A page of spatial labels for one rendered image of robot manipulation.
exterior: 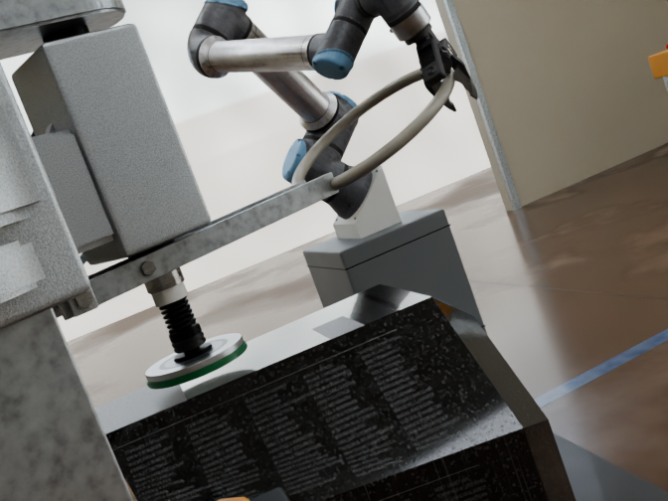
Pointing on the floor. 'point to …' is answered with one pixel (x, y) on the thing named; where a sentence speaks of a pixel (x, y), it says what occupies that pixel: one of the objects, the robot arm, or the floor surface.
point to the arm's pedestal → (396, 262)
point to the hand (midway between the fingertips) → (463, 101)
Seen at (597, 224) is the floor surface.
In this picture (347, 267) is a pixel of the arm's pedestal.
